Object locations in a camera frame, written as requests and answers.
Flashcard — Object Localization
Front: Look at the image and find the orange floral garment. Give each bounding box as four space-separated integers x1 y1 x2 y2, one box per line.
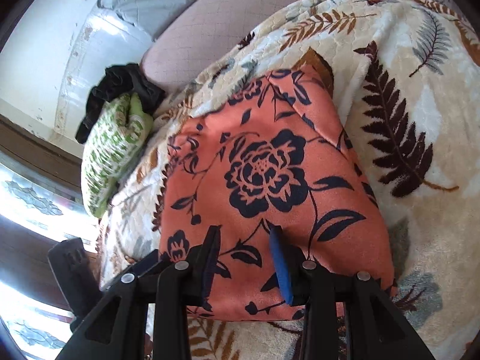
160 65 394 321

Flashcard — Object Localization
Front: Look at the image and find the black clothing pile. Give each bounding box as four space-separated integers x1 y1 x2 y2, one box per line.
75 63 166 145

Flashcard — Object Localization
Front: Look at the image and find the window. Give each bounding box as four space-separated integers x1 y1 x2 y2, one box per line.
1 154 96 359

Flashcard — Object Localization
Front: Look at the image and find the green patterned pillow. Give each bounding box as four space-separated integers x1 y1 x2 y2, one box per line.
80 93 153 219

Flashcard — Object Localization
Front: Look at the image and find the leaf pattern fleece blanket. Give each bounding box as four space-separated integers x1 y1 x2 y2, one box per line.
97 0 479 359

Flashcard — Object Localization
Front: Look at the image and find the pink quilted mattress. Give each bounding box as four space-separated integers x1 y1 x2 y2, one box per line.
141 0 298 93

